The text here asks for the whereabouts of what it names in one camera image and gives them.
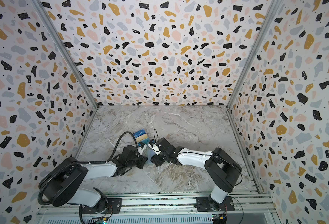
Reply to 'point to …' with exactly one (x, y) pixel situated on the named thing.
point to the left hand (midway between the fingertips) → (150, 156)
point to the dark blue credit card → (139, 133)
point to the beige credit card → (139, 138)
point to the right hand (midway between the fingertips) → (154, 155)
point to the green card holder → (151, 153)
